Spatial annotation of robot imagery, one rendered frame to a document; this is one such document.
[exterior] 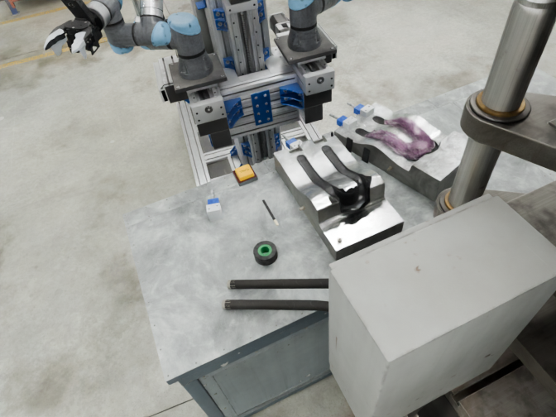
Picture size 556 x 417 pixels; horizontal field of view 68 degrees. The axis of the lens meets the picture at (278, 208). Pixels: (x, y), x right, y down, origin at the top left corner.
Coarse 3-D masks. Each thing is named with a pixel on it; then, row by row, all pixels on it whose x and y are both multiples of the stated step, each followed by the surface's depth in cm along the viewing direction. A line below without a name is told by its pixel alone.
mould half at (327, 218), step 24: (312, 144) 164; (336, 144) 162; (288, 168) 157; (360, 168) 151; (312, 192) 143; (384, 192) 145; (312, 216) 145; (336, 216) 142; (360, 216) 142; (384, 216) 141; (336, 240) 137; (360, 240) 136
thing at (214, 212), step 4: (212, 192) 160; (212, 196) 158; (208, 200) 156; (212, 200) 156; (216, 200) 156; (208, 204) 153; (212, 204) 153; (216, 204) 153; (208, 208) 152; (212, 208) 151; (216, 208) 151; (220, 208) 152; (208, 212) 151; (212, 212) 151; (216, 212) 151; (220, 212) 152; (208, 216) 152; (212, 216) 153; (216, 216) 153; (220, 216) 154; (212, 220) 154
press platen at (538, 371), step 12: (552, 300) 98; (540, 312) 96; (552, 312) 96; (528, 324) 95; (540, 324) 94; (552, 324) 94; (528, 336) 93; (540, 336) 93; (552, 336) 92; (516, 348) 94; (528, 348) 91; (540, 348) 91; (552, 348) 91; (528, 360) 92; (540, 360) 89; (552, 360) 89; (540, 372) 89; (552, 372) 88; (552, 384) 87; (552, 396) 89
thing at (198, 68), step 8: (184, 56) 169; (192, 56) 169; (200, 56) 170; (208, 56) 176; (184, 64) 172; (192, 64) 171; (200, 64) 172; (208, 64) 175; (184, 72) 174; (192, 72) 172; (200, 72) 173; (208, 72) 175
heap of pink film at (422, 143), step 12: (384, 120) 173; (396, 120) 166; (408, 120) 163; (372, 132) 165; (384, 132) 160; (408, 132) 162; (420, 132) 162; (396, 144) 157; (408, 144) 158; (420, 144) 157; (432, 144) 156; (408, 156) 156; (420, 156) 155
